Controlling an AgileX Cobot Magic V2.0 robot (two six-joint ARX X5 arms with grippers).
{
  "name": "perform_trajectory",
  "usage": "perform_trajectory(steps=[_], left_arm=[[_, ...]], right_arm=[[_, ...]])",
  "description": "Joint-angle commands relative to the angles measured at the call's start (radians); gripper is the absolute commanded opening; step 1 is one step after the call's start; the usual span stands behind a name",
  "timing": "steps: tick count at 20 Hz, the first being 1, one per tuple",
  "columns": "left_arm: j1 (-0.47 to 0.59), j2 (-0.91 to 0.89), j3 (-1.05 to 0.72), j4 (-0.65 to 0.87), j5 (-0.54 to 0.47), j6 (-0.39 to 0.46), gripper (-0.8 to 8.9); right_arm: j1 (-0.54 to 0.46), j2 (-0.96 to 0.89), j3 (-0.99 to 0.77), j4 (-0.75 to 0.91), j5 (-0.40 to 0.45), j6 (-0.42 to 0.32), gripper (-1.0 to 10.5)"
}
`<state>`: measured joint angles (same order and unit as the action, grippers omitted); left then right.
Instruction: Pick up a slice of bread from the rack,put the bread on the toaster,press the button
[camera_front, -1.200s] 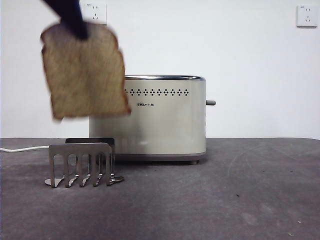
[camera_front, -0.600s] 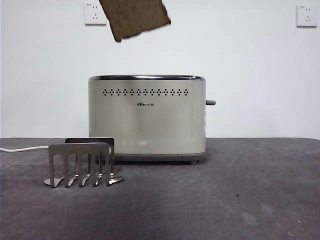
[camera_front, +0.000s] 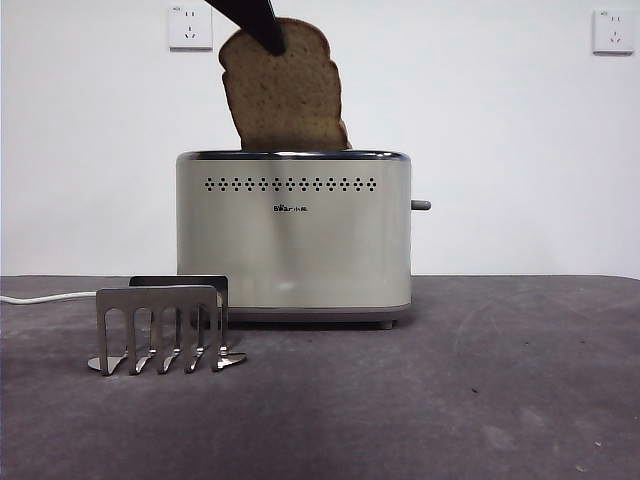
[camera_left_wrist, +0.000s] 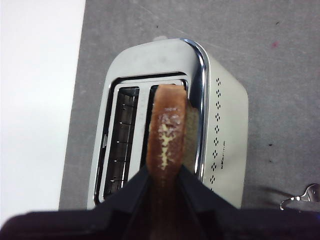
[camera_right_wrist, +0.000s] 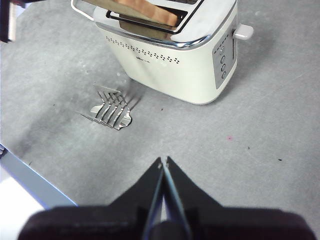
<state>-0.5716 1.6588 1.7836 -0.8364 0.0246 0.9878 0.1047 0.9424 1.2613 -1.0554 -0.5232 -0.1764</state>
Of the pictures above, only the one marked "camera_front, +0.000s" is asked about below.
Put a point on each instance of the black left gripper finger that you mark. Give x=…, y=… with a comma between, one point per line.
x=257, y=25

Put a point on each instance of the speckled brown bread slice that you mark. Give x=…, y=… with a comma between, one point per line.
x=287, y=100

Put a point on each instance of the grey toaster lever knob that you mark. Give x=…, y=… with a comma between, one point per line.
x=421, y=205

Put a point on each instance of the cream toaster with chrome top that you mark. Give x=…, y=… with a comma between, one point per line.
x=320, y=250

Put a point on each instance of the silver metal toast rack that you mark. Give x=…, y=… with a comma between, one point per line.
x=155, y=299

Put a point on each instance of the white wall socket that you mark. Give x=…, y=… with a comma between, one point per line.
x=190, y=29
x=616, y=32

